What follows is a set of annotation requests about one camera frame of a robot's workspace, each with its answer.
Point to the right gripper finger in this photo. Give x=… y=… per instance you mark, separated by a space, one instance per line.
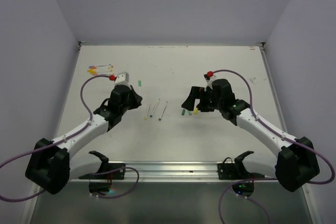
x=205 y=102
x=189 y=103

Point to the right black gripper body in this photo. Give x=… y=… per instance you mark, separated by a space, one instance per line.
x=217 y=102

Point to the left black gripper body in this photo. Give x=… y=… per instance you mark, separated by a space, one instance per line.
x=132 y=102

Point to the dark green marker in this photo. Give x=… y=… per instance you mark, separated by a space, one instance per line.
x=154 y=108

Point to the light green marker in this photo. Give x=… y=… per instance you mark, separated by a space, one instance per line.
x=163 y=111

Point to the orange capped marker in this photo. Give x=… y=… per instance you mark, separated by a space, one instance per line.
x=97 y=71

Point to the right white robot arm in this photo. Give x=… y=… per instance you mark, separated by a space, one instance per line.
x=293 y=164

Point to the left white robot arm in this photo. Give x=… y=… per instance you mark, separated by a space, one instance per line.
x=53 y=164

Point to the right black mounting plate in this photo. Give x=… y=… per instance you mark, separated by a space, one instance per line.
x=233 y=171

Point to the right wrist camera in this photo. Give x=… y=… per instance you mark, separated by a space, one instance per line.
x=209 y=78

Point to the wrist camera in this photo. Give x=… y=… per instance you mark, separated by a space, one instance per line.
x=209 y=78
x=120 y=79

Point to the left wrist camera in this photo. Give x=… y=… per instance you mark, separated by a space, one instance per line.
x=120 y=79

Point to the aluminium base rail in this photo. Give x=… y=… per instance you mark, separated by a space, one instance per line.
x=184 y=171

